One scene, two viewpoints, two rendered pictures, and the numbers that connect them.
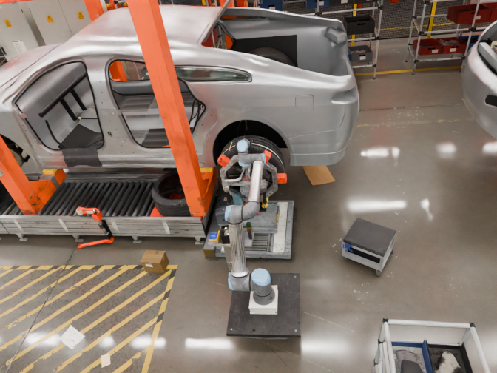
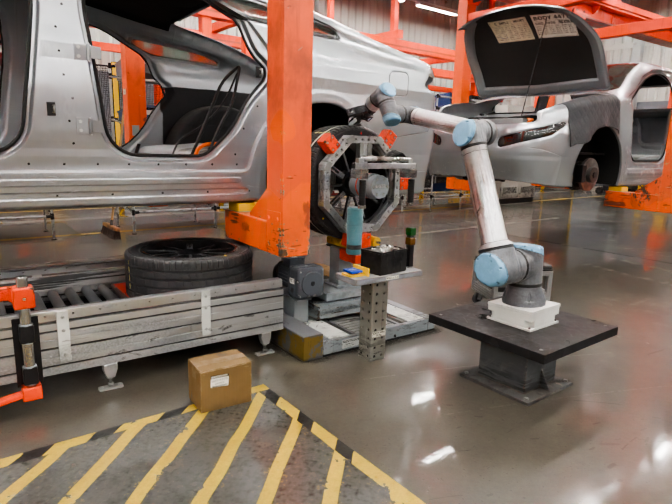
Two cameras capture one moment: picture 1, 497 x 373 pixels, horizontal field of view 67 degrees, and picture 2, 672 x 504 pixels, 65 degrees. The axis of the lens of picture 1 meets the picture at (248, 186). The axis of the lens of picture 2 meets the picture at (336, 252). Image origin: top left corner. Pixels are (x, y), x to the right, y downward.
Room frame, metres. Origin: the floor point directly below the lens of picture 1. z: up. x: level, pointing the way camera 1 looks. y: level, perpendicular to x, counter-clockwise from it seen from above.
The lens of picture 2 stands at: (0.96, 2.33, 1.07)
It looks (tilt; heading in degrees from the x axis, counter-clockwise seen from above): 12 degrees down; 312
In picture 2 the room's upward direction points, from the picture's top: 2 degrees clockwise
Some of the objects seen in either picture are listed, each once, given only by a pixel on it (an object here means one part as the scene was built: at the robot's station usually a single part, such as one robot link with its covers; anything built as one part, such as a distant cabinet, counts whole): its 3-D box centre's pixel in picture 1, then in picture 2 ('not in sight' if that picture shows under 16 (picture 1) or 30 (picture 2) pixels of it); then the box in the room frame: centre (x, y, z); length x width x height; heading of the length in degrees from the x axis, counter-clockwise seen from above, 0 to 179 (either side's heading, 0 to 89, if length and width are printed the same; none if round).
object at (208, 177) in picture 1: (204, 177); (257, 211); (3.21, 0.45, 0.69); 0.52 x 0.17 x 0.35; 167
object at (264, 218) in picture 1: (257, 206); (340, 268); (3.03, -0.06, 0.32); 0.40 x 0.30 x 0.28; 77
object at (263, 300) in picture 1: (263, 291); (524, 291); (1.86, 0.01, 0.43); 0.19 x 0.19 x 0.10
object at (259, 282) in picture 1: (260, 281); (524, 262); (1.87, 0.02, 0.57); 0.17 x 0.15 x 0.18; 76
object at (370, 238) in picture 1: (367, 246); (510, 284); (2.38, -1.08, 0.17); 0.43 x 0.36 x 0.34; 50
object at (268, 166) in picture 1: (249, 179); (360, 184); (2.87, -0.02, 0.85); 0.54 x 0.07 x 0.54; 77
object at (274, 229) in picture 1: (256, 219); (336, 299); (3.04, -0.03, 0.13); 0.50 x 0.36 x 0.10; 77
